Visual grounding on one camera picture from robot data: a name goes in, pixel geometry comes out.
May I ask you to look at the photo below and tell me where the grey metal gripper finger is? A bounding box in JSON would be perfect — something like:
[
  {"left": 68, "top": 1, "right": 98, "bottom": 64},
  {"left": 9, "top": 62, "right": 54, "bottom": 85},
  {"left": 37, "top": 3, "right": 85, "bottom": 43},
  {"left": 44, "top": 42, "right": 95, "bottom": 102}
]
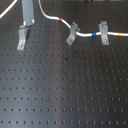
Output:
[{"left": 22, "top": 0, "right": 35, "bottom": 27}]

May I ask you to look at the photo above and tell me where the white cable with coloured bands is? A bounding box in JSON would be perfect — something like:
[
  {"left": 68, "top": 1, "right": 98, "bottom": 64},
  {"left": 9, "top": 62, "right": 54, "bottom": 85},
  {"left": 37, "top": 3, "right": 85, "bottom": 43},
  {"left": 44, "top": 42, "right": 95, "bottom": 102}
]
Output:
[{"left": 37, "top": 0, "right": 128, "bottom": 37}]

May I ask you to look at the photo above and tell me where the white cable top left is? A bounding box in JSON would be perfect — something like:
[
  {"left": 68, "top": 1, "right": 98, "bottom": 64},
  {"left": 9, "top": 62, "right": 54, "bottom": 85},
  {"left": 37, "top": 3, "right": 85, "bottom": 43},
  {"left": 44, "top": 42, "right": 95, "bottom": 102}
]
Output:
[{"left": 0, "top": 0, "right": 18, "bottom": 19}]

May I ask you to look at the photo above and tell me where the grey left cable clip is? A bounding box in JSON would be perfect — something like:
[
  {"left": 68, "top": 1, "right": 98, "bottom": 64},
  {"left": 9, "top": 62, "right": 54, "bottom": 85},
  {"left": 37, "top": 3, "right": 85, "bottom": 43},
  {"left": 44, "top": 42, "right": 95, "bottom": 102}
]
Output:
[{"left": 17, "top": 25, "right": 28, "bottom": 50}]

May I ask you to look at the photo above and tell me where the grey cable clip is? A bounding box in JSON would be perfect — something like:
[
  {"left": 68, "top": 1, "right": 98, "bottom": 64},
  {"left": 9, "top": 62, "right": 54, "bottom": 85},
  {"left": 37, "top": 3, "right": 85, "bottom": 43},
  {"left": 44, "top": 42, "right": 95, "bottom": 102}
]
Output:
[
  {"left": 17, "top": 25, "right": 28, "bottom": 50},
  {"left": 99, "top": 21, "right": 109, "bottom": 45},
  {"left": 66, "top": 22, "right": 80, "bottom": 46}
]

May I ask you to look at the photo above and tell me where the grey middle cable clip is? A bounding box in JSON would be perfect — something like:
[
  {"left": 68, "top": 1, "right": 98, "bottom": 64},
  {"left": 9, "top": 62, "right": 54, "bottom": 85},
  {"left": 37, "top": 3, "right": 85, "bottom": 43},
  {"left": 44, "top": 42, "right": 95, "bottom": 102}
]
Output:
[{"left": 66, "top": 22, "right": 80, "bottom": 46}]

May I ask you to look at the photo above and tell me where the grey right cable clip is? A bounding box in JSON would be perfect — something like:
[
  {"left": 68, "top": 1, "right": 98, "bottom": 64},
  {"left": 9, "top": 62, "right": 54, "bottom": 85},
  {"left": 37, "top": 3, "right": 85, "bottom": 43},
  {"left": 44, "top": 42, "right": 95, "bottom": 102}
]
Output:
[{"left": 99, "top": 21, "right": 109, "bottom": 45}]

